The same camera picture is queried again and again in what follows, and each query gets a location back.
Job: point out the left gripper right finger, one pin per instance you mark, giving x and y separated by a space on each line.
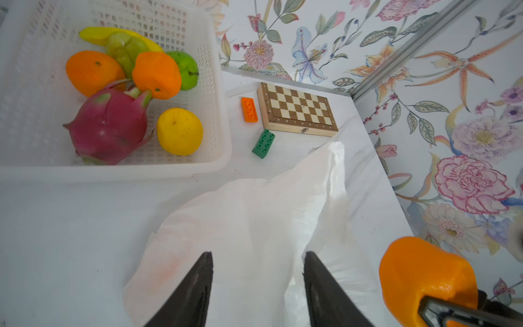
328 304

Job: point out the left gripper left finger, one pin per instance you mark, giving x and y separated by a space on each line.
188 305

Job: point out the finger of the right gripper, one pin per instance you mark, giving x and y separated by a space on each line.
437 312

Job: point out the orange fruit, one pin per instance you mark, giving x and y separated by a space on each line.
412 268
158 73
90 71

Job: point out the white translucent plastic bag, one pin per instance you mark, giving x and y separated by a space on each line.
258 232

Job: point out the yellow lemon fruit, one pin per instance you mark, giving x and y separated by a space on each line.
179 131

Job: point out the pink dragon fruit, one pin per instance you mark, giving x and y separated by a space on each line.
111 125

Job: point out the green apple fruit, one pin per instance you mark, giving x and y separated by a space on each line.
188 68

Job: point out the green pepper fruit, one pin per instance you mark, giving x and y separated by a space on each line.
125 48

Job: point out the green toy brick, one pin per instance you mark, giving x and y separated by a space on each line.
264 144

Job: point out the wooden chessboard box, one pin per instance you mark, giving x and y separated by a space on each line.
288 110

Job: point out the orange toy brick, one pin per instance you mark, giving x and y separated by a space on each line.
249 110

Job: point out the yellow banana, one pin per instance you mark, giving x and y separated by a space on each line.
99 36

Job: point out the right aluminium corner post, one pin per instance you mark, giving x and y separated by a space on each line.
446 17

